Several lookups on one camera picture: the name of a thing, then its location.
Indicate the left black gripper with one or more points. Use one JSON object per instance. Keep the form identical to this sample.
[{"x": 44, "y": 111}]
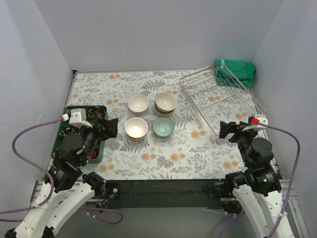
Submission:
[{"x": 101, "y": 128}]

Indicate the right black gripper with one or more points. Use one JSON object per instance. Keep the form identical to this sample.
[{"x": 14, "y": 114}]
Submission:
[{"x": 234, "y": 130}]

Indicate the orange plastic bowl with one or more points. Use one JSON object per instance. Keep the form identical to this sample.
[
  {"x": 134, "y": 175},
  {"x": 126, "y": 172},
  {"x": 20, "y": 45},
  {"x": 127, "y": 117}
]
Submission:
[{"x": 136, "y": 127}]

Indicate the plain white bowl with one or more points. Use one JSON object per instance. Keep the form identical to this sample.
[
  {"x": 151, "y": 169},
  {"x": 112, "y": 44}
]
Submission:
[{"x": 138, "y": 104}]

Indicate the pale green checked bowl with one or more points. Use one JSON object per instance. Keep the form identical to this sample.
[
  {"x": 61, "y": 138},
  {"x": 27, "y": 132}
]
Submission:
[{"x": 163, "y": 127}]

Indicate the beige gold dotted bowl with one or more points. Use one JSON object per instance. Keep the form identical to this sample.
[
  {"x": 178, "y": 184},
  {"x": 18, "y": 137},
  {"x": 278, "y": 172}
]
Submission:
[{"x": 163, "y": 113}]

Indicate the beige orange flower bowl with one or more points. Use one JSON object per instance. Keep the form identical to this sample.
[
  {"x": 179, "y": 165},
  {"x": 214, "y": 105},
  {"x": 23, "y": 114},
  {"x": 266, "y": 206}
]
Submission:
[{"x": 165, "y": 101}]

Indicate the white blue striped bowl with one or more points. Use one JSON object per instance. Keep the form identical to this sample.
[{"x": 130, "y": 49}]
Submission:
[{"x": 137, "y": 139}]

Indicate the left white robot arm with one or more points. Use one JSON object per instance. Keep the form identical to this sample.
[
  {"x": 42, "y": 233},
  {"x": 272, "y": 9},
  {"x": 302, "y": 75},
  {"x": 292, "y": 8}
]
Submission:
[{"x": 66, "y": 188}]

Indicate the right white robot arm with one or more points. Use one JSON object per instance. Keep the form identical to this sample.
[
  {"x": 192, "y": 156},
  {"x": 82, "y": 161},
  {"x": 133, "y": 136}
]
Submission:
[{"x": 258, "y": 188}]

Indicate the green compartment tray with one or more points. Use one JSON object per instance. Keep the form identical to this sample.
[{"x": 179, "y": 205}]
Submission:
[{"x": 92, "y": 113}]

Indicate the floral tablecloth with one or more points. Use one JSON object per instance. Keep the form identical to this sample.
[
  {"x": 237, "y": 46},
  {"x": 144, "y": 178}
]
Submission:
[{"x": 190, "y": 152}]

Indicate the green folded cloth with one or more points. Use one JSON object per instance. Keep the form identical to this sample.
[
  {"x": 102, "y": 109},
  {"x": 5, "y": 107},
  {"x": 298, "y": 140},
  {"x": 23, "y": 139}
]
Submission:
[{"x": 237, "y": 73}]

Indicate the metal wire dish rack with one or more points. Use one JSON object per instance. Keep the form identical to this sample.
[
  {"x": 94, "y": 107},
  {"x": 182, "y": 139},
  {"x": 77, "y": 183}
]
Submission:
[{"x": 216, "y": 94}]

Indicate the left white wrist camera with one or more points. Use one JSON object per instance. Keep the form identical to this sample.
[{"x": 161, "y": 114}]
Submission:
[{"x": 77, "y": 118}]

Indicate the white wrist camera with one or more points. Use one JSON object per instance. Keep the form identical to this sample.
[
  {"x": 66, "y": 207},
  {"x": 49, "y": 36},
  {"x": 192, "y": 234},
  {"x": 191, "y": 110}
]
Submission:
[
  {"x": 256, "y": 123},
  {"x": 77, "y": 118}
]

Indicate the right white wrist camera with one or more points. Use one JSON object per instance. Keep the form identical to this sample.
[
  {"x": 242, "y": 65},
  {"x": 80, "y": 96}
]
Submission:
[{"x": 256, "y": 123}]

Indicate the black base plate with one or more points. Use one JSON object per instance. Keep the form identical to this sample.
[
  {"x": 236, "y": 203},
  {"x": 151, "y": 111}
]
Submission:
[{"x": 213, "y": 197}]

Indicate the aluminium frame rail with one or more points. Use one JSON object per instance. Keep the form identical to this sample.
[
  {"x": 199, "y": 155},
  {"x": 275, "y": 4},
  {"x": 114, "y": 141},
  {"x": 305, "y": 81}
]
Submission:
[{"x": 168, "y": 188}]

